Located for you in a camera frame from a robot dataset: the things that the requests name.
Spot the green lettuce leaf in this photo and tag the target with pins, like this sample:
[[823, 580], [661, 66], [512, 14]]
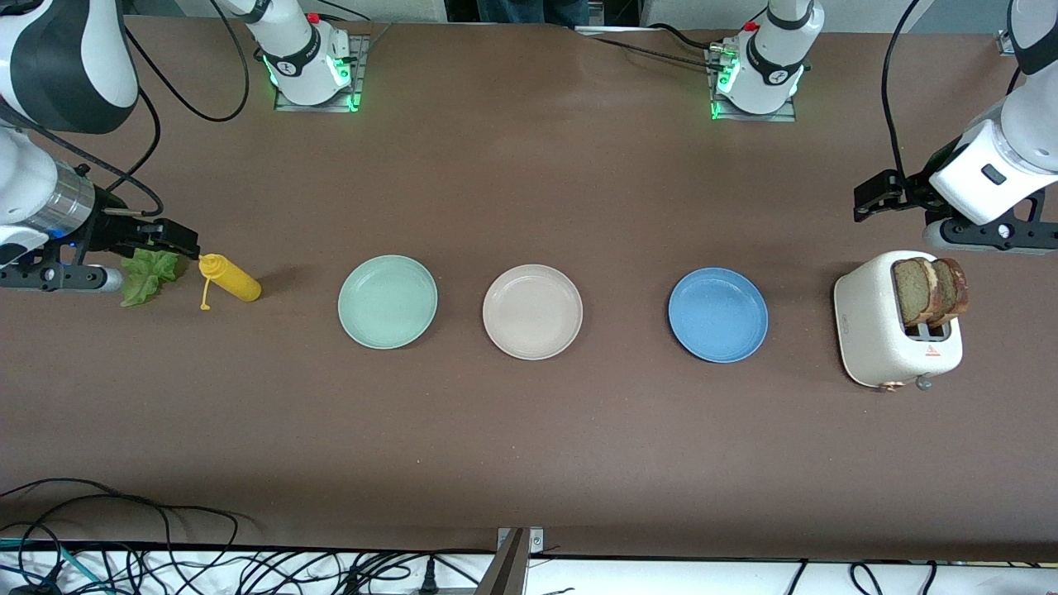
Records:
[[149, 281]]

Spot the yellow mustard squeeze bottle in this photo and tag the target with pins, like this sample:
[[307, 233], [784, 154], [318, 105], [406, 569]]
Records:
[[235, 285]]

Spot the brown toasted bread slice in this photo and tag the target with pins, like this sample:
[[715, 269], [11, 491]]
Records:
[[952, 289], [912, 293]]

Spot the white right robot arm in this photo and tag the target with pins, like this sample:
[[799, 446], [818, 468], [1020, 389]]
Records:
[[74, 74]]

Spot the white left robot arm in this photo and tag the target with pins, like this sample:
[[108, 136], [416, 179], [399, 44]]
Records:
[[773, 78]]

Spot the blue round plate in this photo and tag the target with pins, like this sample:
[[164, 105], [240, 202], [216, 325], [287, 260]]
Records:
[[717, 316]]

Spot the mint green round plate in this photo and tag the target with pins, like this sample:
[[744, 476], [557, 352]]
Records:
[[388, 302]]

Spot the beige round plate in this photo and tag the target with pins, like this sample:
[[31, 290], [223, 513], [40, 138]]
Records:
[[533, 312]]

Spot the white two-slot toaster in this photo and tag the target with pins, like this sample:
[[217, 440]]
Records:
[[868, 330]]

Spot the person in blue jeans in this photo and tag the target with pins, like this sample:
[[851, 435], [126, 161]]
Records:
[[529, 10]]

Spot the black power plug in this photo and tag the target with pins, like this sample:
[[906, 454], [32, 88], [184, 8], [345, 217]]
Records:
[[429, 583]]

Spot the grey metal beam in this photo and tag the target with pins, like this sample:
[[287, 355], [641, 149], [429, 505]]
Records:
[[508, 574]]

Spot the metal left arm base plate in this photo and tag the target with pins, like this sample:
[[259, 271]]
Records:
[[752, 117]]

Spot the short aluminium frame profile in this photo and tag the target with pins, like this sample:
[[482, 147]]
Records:
[[1007, 43]]

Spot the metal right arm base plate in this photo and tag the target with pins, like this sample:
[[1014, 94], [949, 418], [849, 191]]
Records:
[[361, 66]]

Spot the small metal bracket plate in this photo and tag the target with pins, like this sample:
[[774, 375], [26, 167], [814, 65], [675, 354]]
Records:
[[536, 541]]

